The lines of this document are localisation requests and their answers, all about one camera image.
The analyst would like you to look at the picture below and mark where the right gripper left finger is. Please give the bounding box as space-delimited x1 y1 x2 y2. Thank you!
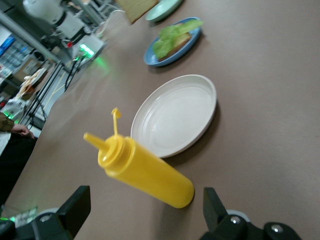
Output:
0 185 92 240

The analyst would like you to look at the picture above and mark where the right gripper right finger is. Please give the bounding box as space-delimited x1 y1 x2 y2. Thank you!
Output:
199 187 303 240

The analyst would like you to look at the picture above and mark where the brown bread slice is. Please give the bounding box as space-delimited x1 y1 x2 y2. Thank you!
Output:
116 0 160 25
158 23 193 60

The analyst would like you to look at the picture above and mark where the white toaster power cable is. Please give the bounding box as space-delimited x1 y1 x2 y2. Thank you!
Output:
98 9 126 35

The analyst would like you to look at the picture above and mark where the blue plate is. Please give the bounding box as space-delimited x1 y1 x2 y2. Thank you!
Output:
143 16 202 67

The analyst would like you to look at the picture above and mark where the pale green plate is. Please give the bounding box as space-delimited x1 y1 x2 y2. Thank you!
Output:
144 0 185 23

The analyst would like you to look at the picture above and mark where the cream white plate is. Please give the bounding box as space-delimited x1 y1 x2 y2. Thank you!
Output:
130 74 217 159

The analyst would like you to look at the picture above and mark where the yellow squeeze bottle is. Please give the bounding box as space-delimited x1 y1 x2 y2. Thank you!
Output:
83 107 195 209

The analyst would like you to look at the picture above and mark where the olive sleeved forearm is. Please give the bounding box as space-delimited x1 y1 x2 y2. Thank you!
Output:
0 111 15 135

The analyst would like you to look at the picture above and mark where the bystander bare hand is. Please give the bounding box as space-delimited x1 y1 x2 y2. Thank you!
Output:
11 123 36 140

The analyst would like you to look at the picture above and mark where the grey metal beam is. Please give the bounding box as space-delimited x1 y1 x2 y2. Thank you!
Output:
0 9 62 65

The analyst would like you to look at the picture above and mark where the green lettuce leaf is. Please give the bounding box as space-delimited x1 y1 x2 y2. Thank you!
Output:
152 19 205 59

